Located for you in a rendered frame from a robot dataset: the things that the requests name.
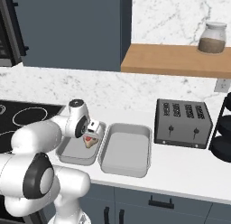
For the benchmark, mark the dark blue wall cupboard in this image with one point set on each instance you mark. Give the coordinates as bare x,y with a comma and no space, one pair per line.
75,29

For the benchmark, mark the white wall socket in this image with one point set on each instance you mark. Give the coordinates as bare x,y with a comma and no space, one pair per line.
222,85

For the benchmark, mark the dark blue cupboard door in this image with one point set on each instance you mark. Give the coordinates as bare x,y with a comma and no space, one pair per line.
156,217
96,203

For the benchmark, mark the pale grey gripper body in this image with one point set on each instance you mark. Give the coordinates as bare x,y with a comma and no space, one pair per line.
97,133

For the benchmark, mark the black microwave oven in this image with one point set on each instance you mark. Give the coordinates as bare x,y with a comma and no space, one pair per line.
5,38

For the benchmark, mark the dark blue drawer front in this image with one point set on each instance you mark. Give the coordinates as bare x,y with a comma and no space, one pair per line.
221,212
135,197

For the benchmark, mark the grey tupperware container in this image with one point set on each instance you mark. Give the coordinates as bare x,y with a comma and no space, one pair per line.
126,149
75,154

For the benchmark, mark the black hob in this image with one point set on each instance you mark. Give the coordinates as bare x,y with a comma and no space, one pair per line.
27,114

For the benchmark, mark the red brown steak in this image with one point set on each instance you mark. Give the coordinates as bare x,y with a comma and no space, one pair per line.
90,142

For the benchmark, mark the dark grey four-slot toaster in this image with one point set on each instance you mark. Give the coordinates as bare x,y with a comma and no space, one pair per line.
182,125

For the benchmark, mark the wooden wall shelf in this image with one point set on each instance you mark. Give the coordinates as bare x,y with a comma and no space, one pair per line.
177,60

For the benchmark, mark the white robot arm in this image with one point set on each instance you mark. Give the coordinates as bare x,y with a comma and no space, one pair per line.
36,137

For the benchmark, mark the glass jar with brown contents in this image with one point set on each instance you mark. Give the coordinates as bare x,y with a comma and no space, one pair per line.
213,41

